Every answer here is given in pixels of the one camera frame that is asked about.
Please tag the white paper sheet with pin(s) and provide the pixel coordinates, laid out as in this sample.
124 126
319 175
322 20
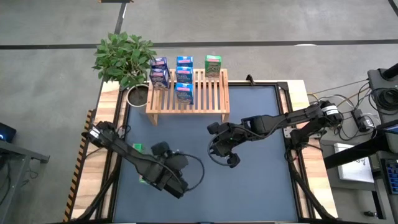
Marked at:
354 171

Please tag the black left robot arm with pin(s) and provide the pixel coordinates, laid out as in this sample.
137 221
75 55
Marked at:
124 153

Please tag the dark grey equipment cart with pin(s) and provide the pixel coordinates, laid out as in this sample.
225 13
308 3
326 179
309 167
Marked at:
374 76

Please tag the silver mounting plate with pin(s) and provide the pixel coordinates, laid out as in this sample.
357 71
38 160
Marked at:
287 132

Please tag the light blue Rice Krispies box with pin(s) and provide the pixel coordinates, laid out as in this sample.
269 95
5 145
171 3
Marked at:
184 93
184 61
184 74

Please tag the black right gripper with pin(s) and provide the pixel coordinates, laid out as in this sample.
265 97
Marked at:
233 137

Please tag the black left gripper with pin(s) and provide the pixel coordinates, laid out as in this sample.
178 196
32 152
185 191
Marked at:
171 180

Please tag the dark monitor with blue light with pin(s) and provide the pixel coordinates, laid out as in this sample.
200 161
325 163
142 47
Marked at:
7 132

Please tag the black power adapter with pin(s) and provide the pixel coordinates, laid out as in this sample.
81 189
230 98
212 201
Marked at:
362 120

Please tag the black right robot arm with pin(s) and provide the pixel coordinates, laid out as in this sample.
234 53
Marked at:
280 119

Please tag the grey desk with papers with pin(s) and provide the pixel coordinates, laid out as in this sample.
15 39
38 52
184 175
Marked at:
351 186

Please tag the black metal table frame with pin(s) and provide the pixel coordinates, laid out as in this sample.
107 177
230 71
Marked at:
112 202

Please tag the black diagonal bar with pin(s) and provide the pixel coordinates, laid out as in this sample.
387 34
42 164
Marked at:
354 152

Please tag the grey-blue table mat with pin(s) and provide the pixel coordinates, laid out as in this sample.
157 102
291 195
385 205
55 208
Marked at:
248 193

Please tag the grey metal desk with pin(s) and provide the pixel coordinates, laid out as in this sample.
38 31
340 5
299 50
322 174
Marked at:
18 152

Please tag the wooden slatted shelf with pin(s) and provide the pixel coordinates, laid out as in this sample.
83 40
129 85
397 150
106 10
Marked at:
205 110

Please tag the green leafy plant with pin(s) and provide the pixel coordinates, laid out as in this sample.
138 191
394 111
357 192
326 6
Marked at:
124 59

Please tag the dark blue Frosted Flakes box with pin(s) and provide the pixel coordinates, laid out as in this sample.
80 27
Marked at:
159 63
159 79

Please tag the green Apple Jacks box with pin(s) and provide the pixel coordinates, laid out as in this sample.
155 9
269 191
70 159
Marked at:
142 181
213 67
138 147

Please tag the white plant pot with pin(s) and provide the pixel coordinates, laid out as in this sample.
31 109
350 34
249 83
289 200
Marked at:
138 97

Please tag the small black bracket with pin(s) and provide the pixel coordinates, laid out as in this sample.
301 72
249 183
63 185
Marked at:
249 79

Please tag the small black object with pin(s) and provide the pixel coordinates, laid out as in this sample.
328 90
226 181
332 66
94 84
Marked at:
370 214

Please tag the black orange striped strip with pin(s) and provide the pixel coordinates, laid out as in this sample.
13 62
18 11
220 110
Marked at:
73 193

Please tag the backlit keyboard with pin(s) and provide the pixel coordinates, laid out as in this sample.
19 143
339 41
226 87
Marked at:
393 177

